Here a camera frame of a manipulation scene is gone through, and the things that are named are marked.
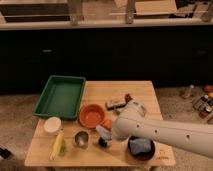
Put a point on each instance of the light blue towel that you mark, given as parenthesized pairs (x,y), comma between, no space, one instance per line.
(104,133)

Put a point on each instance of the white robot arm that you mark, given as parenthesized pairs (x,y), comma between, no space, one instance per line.
(192,137)

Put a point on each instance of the green plastic tray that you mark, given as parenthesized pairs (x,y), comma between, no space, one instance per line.
(61,97)

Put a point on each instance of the knife on block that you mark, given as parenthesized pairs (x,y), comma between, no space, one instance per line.
(114,104)

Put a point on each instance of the brown grape bunch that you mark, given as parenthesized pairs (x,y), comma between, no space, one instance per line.
(128,98)

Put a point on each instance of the orange bowl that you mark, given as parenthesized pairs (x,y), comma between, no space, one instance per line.
(91,115)

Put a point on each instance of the orange fruit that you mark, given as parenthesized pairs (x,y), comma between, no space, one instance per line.
(107,123)

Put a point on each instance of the dish brush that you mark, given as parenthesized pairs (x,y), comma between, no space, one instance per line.
(104,143)

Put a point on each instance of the metal cup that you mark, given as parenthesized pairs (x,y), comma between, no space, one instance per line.
(81,139)

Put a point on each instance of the wooden folding table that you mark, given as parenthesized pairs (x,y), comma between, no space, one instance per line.
(98,92)

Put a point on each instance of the white cup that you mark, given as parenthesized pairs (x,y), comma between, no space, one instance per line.
(52,125)

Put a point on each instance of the blue sponge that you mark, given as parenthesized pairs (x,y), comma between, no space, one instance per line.
(139,145)

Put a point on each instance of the corn cob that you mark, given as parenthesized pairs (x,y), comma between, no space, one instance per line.
(59,146)

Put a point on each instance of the bottles on floor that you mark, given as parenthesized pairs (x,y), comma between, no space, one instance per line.
(202,104)

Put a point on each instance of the black object on floor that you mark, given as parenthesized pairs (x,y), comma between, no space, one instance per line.
(5,153)

